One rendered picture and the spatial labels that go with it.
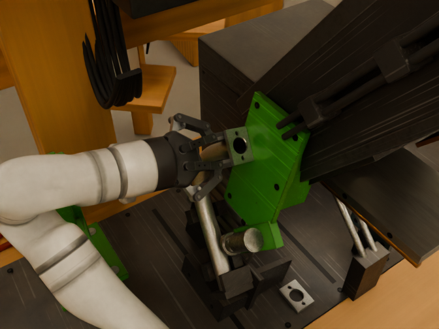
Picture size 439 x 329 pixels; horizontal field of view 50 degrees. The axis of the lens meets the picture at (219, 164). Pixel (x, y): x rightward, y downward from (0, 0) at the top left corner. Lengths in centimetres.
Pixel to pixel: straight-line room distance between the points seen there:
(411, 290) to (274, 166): 41
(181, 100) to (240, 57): 199
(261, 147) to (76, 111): 36
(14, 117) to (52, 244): 238
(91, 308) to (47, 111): 41
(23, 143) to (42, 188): 217
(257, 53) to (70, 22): 32
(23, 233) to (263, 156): 35
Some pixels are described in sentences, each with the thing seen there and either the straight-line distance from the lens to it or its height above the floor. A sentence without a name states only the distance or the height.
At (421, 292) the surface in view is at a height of 90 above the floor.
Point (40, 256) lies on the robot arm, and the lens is 58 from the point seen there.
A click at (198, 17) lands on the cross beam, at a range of 105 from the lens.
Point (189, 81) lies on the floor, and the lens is 298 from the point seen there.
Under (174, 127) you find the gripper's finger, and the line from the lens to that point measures 69.
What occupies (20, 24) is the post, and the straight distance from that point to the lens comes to 80.
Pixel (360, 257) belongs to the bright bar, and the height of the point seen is 101.
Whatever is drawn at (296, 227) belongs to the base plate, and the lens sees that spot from 101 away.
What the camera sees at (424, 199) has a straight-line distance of 81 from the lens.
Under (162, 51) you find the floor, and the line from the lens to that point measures 330.
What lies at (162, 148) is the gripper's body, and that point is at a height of 125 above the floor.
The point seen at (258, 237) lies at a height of 109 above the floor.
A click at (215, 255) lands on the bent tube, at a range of 83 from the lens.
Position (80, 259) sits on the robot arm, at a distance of 58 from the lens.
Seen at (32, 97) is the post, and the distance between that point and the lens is 86.
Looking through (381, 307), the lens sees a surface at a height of 90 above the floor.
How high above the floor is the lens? 168
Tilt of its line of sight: 44 degrees down
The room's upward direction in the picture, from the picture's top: straight up
